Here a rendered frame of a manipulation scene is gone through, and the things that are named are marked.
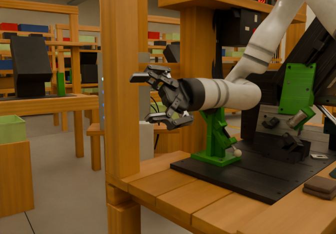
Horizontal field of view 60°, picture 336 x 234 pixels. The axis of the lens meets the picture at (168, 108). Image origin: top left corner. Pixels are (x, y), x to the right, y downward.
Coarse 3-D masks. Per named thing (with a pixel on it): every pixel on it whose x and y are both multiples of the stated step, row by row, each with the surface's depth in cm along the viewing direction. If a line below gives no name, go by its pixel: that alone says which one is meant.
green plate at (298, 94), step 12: (288, 72) 119; (300, 72) 116; (312, 72) 113; (288, 84) 119; (300, 84) 115; (312, 84) 113; (288, 96) 118; (300, 96) 114; (312, 96) 117; (288, 108) 117; (300, 108) 114
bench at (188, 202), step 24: (144, 168) 110; (168, 168) 110; (120, 192) 106; (144, 192) 90; (168, 192) 89; (192, 192) 89; (216, 192) 89; (120, 216) 102; (168, 216) 95; (192, 216) 76; (216, 216) 75; (240, 216) 75
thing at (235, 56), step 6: (234, 48) 723; (240, 48) 729; (222, 54) 644; (228, 54) 666; (234, 54) 662; (240, 54) 673; (276, 54) 742; (222, 60) 632; (228, 60) 643; (234, 60) 654; (276, 60) 744; (228, 108) 668
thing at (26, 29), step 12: (0, 24) 669; (12, 24) 662; (24, 24) 674; (48, 36) 703; (0, 48) 653; (48, 48) 749; (0, 60) 656; (0, 72) 653; (12, 72) 666; (0, 84) 665; (12, 84) 680; (48, 84) 724
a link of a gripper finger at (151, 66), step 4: (148, 64) 61; (152, 64) 62; (148, 68) 61; (152, 68) 61; (156, 68) 62; (160, 68) 63; (164, 68) 63; (168, 68) 64; (156, 72) 63; (160, 72) 64; (168, 72) 64
